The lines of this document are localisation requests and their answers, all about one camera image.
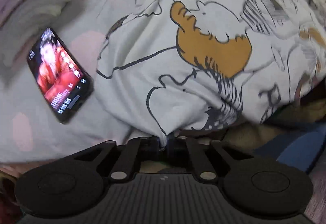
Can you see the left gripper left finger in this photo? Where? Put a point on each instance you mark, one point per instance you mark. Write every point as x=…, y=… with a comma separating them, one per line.
x=117, y=162

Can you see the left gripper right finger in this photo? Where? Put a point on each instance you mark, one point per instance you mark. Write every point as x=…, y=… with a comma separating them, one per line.
x=210, y=161

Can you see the white cartoon print garment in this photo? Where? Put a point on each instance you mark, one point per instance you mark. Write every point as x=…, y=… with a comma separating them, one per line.
x=202, y=65

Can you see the black smartphone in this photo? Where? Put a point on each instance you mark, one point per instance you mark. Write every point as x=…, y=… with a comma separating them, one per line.
x=62, y=81

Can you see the grey pink-dotted bed sheet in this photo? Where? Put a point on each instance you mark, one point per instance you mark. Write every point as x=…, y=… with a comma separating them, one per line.
x=30, y=131

